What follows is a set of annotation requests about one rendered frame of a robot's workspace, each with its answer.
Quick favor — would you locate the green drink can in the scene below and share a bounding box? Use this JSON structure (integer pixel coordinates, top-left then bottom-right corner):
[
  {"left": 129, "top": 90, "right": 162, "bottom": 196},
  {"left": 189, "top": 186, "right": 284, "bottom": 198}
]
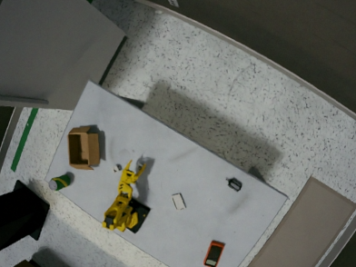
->
[{"left": 48, "top": 174, "right": 71, "bottom": 191}]

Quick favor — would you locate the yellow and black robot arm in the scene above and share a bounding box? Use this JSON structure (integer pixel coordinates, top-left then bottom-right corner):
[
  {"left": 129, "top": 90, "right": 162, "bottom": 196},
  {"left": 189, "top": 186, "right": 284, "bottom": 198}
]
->
[{"left": 102, "top": 181, "right": 138, "bottom": 231}]

